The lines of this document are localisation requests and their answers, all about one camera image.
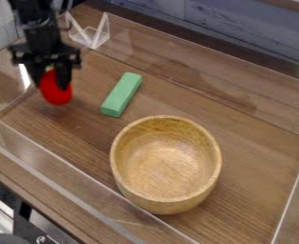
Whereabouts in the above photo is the black table clamp base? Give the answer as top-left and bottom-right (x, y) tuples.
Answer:
(0, 202), (60, 244)

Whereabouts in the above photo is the clear acrylic corner bracket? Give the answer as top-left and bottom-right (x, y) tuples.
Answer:
(65, 12), (111, 50)

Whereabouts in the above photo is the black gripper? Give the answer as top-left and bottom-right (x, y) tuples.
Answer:
(9, 20), (81, 91)

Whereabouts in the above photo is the clear acrylic tray wall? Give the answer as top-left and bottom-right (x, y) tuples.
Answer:
(0, 120), (200, 244)

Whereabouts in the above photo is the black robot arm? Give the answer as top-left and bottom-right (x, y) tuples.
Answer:
(8, 0), (81, 91)

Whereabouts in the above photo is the wooden bowl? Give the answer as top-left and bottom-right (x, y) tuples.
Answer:
(109, 115), (223, 214)

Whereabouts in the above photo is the red strawberry toy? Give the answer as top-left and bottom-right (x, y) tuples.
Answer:
(40, 69), (72, 105)

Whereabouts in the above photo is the green rectangular block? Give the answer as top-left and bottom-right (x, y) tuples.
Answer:
(100, 72), (143, 117)

